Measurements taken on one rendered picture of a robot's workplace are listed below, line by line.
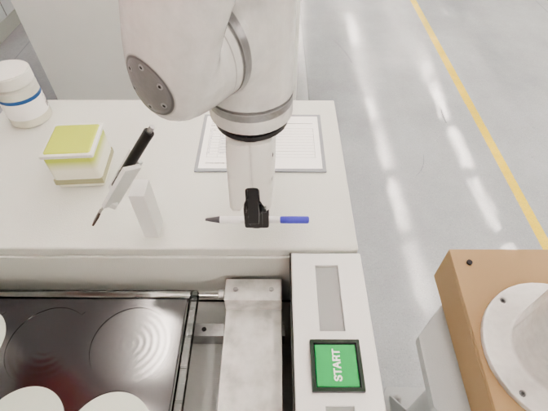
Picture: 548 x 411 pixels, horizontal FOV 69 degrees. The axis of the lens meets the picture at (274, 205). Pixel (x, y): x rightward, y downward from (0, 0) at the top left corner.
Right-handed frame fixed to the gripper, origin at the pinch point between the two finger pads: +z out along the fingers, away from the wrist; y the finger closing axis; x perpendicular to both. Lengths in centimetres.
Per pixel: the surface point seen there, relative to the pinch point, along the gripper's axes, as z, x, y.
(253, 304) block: 10.8, -0.6, 7.9
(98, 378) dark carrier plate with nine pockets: 10.4, -19.2, 18.0
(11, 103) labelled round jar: -1.7, -41.3, -22.0
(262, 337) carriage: 12.4, 0.8, 11.9
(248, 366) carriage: 12.4, -1.0, 15.8
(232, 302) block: 10.1, -3.4, 7.9
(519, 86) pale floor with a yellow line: 100, 156, -190
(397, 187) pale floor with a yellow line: 100, 62, -101
